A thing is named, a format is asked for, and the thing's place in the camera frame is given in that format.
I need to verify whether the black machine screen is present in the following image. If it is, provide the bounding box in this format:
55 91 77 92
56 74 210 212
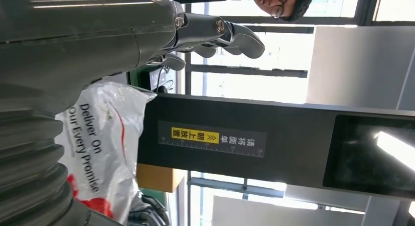
323 114 415 200

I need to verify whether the yellow and black label sticker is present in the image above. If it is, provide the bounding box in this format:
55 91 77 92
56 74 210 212
158 120 268 159

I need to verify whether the brown cardboard box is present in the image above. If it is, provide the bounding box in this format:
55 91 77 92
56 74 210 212
136 163 186 194

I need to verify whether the black inbound scanner machine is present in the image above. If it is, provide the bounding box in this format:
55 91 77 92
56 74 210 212
137 93 415 226

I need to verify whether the pale grey panel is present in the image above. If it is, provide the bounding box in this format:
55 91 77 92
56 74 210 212
211 195 367 226

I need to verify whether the grey metal pipe frame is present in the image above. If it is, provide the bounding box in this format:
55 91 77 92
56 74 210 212
187 171 287 200

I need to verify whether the person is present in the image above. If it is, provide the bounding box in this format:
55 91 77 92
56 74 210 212
163 0 316 23

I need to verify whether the white plastic mailer package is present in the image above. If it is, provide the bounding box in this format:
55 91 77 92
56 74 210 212
54 81 158 226

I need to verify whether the black conveyor control box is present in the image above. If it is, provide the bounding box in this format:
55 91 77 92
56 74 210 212
147 65 178 94

